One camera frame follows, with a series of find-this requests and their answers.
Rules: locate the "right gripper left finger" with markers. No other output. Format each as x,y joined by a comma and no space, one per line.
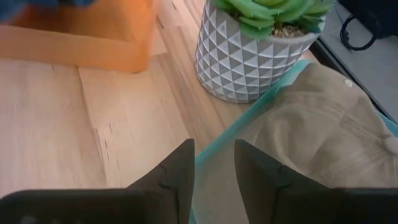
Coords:
182,174

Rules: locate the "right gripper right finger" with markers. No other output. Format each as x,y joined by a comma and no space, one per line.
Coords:
258,180

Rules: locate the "tan baseball cap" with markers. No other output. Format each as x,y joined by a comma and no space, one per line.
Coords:
326,124

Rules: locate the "teal translucent plastic bin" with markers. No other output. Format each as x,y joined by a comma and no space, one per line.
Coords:
224,174

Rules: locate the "succulent in geometric grey pot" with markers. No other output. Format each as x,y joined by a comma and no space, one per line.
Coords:
242,62

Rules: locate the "orange translucent plastic bin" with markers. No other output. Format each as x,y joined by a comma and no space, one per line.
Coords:
93,40

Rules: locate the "black box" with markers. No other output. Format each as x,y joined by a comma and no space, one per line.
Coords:
382,12

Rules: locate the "black aluminium table frame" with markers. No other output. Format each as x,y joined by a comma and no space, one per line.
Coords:
339,69

